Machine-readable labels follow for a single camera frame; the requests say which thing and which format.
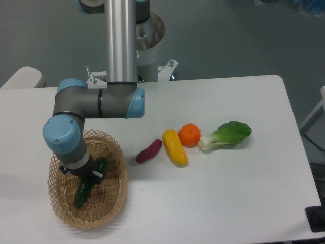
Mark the woven wicker basket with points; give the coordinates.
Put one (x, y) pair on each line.
(105, 200)

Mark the white chair armrest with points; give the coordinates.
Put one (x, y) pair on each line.
(25, 78)

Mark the green bok choy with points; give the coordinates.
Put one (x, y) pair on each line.
(231, 133)

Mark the green cucumber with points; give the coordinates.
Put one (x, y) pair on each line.
(83, 192)

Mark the purple sweet potato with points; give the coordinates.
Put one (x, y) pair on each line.
(150, 152)

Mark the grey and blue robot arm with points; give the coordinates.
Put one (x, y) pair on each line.
(120, 98)

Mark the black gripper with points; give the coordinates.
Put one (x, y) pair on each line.
(85, 171)

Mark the white furniture frame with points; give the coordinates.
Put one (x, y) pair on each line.
(313, 115)

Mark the orange tangerine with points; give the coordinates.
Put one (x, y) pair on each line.
(189, 135)

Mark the black device at table edge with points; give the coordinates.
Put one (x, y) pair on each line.
(315, 216)

